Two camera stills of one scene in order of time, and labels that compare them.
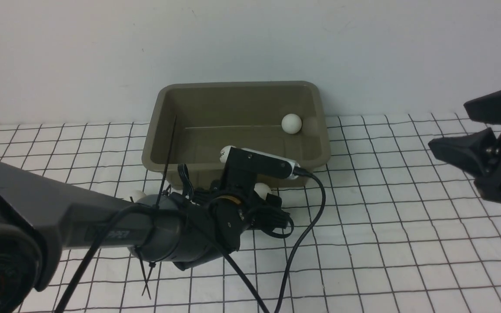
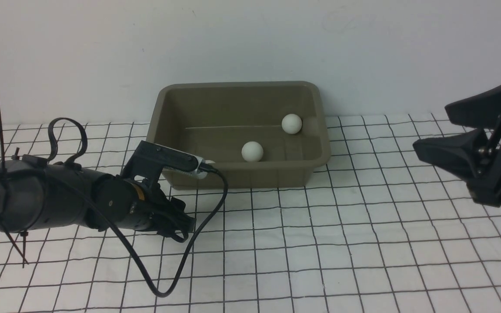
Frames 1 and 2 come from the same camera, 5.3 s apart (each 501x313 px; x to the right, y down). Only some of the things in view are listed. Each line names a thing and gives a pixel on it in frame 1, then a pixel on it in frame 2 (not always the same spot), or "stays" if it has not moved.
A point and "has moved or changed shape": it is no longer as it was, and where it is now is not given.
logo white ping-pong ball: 224,152 has moved or changed shape
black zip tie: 161,181 → 4,181
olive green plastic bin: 192,122 stays
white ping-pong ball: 291,123 stays
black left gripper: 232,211 → 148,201
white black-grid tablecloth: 382,226 stays
